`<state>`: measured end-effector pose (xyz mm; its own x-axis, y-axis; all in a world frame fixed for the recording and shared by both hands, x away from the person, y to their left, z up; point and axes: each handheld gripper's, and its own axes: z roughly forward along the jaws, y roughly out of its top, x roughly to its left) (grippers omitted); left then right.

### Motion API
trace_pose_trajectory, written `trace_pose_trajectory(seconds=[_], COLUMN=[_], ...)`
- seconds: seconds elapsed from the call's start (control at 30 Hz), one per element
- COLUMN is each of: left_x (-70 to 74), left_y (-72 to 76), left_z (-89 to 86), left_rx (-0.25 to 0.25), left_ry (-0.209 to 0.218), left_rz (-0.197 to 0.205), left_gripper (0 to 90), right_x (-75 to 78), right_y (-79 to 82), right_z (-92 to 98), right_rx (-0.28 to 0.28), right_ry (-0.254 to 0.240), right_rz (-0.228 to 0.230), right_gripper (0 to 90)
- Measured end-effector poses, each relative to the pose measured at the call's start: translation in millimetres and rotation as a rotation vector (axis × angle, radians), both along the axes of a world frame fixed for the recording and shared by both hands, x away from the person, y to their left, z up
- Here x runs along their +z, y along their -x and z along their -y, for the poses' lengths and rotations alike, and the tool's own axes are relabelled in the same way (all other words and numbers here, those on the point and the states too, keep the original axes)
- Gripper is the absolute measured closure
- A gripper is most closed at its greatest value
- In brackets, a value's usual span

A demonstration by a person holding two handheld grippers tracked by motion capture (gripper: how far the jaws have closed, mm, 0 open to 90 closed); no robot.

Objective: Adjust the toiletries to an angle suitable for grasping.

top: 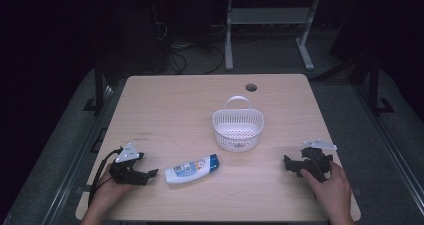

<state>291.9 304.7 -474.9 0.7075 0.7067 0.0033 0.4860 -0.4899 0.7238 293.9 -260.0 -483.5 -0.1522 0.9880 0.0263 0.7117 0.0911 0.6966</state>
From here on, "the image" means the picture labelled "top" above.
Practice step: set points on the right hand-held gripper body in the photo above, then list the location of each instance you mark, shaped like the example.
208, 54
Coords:
316, 158

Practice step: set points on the black metal stand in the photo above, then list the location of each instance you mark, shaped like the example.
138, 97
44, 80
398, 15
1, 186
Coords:
99, 88
375, 85

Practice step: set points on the person's left hand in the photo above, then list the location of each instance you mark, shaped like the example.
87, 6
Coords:
108, 191

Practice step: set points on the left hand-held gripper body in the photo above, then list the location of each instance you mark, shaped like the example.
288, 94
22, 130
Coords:
127, 154

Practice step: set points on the white bottle with blue cap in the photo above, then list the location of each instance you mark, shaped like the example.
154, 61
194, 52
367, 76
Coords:
190, 169

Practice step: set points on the person's right hand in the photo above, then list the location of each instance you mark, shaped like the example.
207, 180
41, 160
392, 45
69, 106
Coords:
331, 191

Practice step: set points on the white metal table frame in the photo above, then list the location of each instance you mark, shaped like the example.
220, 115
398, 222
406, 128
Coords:
270, 16

